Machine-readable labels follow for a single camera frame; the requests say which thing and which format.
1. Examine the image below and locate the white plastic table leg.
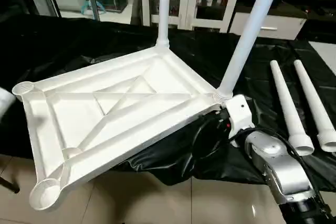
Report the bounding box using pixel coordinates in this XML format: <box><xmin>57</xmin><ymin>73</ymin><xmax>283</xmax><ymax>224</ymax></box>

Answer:
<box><xmin>293</xmin><ymin>59</ymin><xmax>336</xmax><ymax>153</ymax></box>
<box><xmin>269</xmin><ymin>60</ymin><xmax>315</xmax><ymax>157</ymax></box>
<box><xmin>156</xmin><ymin>0</ymin><xmax>172</xmax><ymax>49</ymax></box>
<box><xmin>214</xmin><ymin>0</ymin><xmax>286</xmax><ymax>102</ymax></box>

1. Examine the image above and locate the white plastic table top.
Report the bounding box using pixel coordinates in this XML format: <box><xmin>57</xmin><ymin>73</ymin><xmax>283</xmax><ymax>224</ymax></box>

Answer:
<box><xmin>12</xmin><ymin>46</ymin><xmax>227</xmax><ymax>212</ymax></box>

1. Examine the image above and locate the white drawer unit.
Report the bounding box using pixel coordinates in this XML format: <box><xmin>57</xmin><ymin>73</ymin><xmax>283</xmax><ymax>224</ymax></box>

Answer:
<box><xmin>230</xmin><ymin>11</ymin><xmax>308</xmax><ymax>40</ymax></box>

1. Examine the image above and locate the white glass door cabinet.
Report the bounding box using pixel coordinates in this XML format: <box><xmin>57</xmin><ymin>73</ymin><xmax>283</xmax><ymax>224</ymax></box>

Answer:
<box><xmin>140</xmin><ymin>0</ymin><xmax>246</xmax><ymax>34</ymax></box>

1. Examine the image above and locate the black desk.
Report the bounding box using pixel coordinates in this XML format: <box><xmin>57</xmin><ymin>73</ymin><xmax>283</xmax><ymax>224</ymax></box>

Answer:
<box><xmin>282</xmin><ymin>0</ymin><xmax>336</xmax><ymax>41</ymax></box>

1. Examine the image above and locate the black work mat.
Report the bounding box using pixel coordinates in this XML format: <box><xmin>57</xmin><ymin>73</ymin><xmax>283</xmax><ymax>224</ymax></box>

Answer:
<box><xmin>0</xmin><ymin>14</ymin><xmax>336</xmax><ymax>190</ymax></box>

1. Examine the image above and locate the teal plastic bag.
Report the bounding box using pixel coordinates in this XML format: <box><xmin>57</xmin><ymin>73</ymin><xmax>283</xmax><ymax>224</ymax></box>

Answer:
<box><xmin>80</xmin><ymin>0</ymin><xmax>106</xmax><ymax>15</ymax></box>

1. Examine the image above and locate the black stand leg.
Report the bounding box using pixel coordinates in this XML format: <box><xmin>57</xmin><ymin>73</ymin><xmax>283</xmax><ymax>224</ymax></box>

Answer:
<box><xmin>0</xmin><ymin>175</ymin><xmax>21</xmax><ymax>194</ymax></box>

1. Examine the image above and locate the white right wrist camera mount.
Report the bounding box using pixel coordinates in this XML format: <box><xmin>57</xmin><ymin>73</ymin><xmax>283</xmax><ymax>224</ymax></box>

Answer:
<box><xmin>225</xmin><ymin>94</ymin><xmax>255</xmax><ymax>146</ymax></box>

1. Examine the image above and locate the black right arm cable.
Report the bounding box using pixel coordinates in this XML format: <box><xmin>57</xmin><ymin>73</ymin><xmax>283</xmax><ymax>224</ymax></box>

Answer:
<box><xmin>192</xmin><ymin>115</ymin><xmax>327</xmax><ymax>204</ymax></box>

